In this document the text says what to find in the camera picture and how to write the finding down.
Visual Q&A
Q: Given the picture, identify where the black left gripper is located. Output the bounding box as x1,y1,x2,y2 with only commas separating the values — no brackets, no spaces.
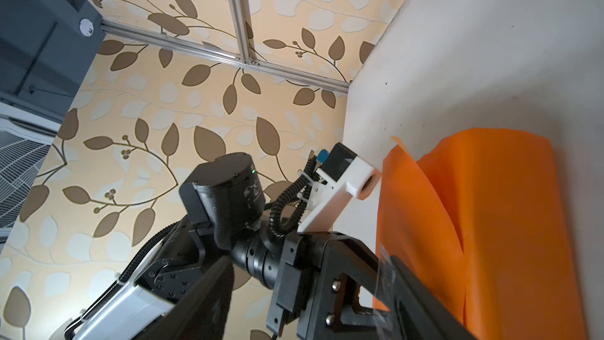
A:
231,231,378,339

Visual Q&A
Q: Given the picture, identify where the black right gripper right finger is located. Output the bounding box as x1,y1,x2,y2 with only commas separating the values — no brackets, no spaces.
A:
389,257,474,339

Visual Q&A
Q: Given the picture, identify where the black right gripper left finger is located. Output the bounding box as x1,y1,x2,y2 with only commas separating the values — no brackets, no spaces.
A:
136,256,234,339

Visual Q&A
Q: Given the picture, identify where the clear adhesive tape piece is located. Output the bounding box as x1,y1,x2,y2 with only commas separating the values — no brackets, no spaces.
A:
374,246,396,320

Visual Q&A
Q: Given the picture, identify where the orange wrapping paper sheet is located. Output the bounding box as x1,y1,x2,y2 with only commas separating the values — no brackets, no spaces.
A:
376,128,588,339

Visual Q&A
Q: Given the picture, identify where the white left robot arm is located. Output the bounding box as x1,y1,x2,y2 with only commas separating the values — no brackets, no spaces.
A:
63,144,381,339

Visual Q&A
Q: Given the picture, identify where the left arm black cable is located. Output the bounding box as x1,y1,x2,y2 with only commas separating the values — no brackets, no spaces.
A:
117,155,319,284

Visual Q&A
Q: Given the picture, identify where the aluminium frame post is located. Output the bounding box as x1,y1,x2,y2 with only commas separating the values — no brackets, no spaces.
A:
227,0,253,65

